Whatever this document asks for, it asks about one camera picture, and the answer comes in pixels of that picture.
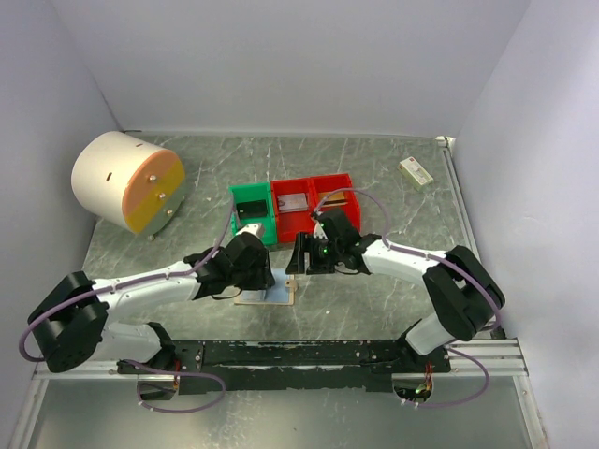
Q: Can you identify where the red bin middle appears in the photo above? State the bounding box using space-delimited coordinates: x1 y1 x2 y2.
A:
270 178 316 244

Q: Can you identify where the red bin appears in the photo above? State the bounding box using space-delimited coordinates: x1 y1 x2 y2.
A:
270 178 316 244
311 173 361 231

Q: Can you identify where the black credit card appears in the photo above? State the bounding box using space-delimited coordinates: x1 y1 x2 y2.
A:
236 199 269 220

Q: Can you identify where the red bin right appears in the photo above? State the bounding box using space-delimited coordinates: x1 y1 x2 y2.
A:
311 173 361 231

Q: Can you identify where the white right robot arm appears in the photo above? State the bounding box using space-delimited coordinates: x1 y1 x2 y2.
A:
285 208 505 372

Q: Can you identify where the silver credit card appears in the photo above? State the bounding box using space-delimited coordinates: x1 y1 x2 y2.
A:
276 193 309 213

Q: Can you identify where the green plastic bin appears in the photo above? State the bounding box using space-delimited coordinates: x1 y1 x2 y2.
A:
229 182 278 246

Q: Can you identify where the tan card holder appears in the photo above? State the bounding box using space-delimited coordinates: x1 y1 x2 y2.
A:
234 268 298 306

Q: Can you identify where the white cylinder with orange face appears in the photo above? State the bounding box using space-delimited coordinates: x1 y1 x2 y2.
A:
71 131 185 238

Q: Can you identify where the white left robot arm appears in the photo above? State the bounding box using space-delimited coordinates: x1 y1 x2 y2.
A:
27 224 275 373

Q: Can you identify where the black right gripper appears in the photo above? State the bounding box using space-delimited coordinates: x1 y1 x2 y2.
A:
285 231 343 275

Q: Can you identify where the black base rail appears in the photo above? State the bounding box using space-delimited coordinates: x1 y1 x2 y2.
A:
116 339 453 397

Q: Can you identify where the small white cardboard box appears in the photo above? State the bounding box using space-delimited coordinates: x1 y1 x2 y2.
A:
398 156 434 191

